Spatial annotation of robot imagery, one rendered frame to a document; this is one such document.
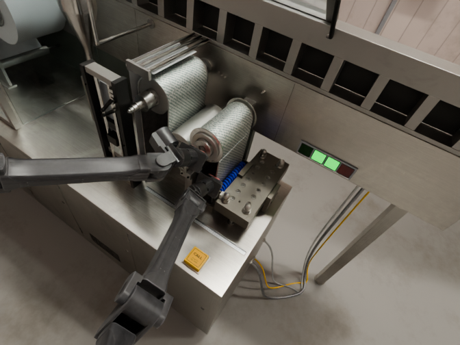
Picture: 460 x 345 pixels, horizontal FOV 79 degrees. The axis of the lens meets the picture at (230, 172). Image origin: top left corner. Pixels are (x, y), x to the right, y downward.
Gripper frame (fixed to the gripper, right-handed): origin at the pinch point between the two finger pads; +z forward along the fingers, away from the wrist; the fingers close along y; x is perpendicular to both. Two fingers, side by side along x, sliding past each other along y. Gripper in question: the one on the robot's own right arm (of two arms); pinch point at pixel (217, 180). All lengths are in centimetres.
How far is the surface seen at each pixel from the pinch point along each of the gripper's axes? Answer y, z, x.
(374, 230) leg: 73, 54, -2
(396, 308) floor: 131, 107, -61
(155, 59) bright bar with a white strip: -34, -16, 34
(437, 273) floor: 157, 151, -37
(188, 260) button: 8.1, -17.4, -27.1
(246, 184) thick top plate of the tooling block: 9.5, 10.5, 0.7
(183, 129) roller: -19.1, -6.6, 14.1
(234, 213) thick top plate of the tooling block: 13.1, -3.2, -7.0
